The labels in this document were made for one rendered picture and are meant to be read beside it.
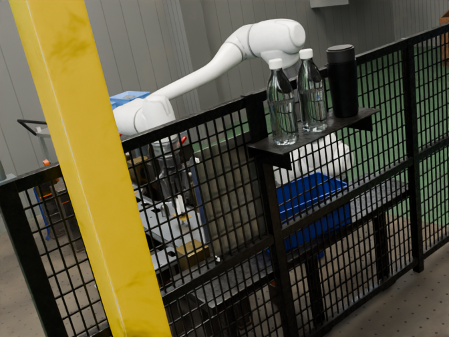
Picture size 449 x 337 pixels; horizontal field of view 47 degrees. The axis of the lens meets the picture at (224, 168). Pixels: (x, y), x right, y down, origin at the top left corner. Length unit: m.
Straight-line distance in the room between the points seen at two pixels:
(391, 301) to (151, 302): 1.02
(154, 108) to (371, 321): 1.00
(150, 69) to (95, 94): 4.84
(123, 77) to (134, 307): 4.61
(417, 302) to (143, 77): 4.37
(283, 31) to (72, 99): 1.18
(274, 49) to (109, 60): 3.64
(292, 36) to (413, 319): 1.06
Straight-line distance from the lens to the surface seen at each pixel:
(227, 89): 6.59
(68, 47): 0.95
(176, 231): 1.91
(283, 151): 1.22
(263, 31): 2.03
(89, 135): 0.97
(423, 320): 1.85
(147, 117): 1.77
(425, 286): 2.00
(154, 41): 5.85
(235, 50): 2.06
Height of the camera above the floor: 1.85
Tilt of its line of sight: 21 degrees down
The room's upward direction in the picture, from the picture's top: 11 degrees counter-clockwise
